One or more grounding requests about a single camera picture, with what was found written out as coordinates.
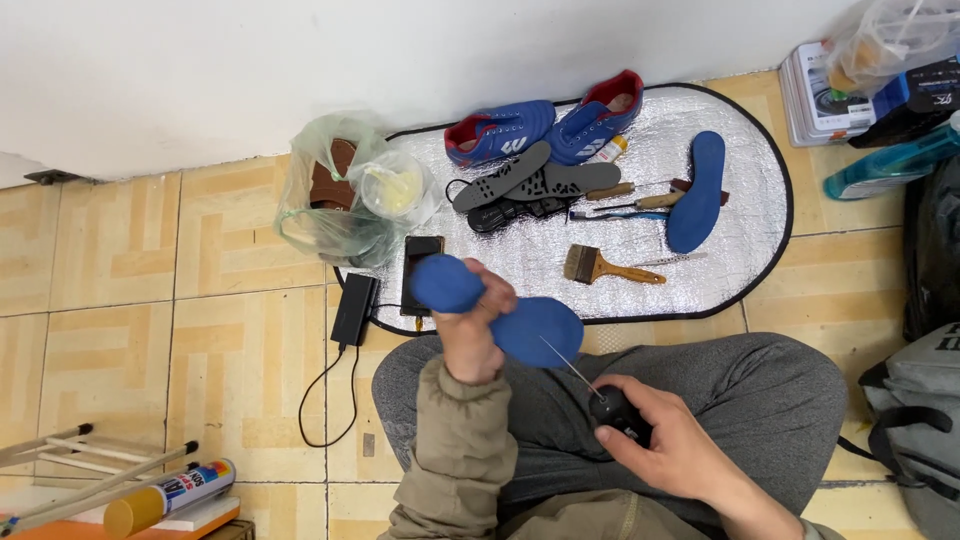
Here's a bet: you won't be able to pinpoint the person's right hand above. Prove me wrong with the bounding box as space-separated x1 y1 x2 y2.
593 374 735 505

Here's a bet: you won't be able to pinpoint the person's left hand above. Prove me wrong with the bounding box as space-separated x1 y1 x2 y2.
432 257 520 387

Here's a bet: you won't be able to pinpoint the blue fabric shoe insole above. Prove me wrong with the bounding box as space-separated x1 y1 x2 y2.
665 130 728 255
408 253 586 370

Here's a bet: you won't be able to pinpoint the black round-handled stitching awl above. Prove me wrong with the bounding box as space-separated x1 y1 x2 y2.
537 335 655 449

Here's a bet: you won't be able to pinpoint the black smartphone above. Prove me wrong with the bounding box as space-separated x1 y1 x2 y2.
399 234 446 318

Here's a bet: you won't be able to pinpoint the grey perforated insole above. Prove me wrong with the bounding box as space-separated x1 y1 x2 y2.
451 140 553 215
504 161 623 203

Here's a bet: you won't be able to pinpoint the blue toothbrush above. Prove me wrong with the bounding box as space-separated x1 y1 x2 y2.
567 209 671 223

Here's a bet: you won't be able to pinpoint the black power bank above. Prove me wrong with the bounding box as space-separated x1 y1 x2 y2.
330 272 382 348

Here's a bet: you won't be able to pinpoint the clear bag with yellow contents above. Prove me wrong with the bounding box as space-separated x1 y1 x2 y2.
358 149 444 228

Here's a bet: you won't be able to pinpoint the blue football shoe red lining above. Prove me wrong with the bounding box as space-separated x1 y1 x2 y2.
443 99 557 169
545 69 645 167

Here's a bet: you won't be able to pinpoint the thin metal blade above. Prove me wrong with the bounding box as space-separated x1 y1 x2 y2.
633 251 709 269

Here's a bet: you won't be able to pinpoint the green plastic bag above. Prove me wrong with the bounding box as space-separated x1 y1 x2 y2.
273 110 445 270

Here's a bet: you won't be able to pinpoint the small white glue bottle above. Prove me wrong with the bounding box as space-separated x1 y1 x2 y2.
586 134 630 165

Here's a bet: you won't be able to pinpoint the brown leather sandal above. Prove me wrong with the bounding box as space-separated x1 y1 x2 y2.
309 138 360 212

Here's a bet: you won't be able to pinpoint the silver foil mat black trim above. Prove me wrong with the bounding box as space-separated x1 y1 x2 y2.
333 82 795 337

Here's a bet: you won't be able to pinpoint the person's grey trousers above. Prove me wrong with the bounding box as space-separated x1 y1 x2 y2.
371 331 849 534

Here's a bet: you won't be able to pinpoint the orange and white board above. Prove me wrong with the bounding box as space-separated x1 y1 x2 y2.
0 486 243 540

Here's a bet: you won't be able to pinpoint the stack of white boxes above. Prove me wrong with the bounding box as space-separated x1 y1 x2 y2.
777 40 880 148

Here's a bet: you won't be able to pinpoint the spray paint can yellow cap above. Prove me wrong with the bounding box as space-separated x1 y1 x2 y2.
102 458 238 539

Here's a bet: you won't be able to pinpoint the teal spray bottle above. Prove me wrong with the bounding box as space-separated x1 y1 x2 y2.
822 111 960 203

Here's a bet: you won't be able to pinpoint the black bag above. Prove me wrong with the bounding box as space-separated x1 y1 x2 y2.
901 153 960 344

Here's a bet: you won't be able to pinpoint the wooden folding stand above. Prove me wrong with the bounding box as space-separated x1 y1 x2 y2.
0 422 201 538

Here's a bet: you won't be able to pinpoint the black cardboard box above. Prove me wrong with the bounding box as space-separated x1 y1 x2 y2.
847 55 960 150

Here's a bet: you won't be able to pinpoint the clear plastic bag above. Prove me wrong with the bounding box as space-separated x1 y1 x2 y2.
820 0 960 100

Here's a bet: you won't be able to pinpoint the wooden-handled paintbrush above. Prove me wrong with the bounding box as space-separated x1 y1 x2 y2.
563 243 668 287

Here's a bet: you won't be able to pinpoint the wooden-handled awl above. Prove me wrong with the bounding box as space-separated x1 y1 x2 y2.
592 190 688 213
584 180 676 203

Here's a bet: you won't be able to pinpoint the black charging cable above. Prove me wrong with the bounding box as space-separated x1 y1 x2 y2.
297 302 406 450

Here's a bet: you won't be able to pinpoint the grey backpack black straps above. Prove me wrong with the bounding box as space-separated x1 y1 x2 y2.
837 321 960 540

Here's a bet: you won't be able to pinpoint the dark metal wall bracket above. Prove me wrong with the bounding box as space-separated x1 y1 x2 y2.
23 168 96 187

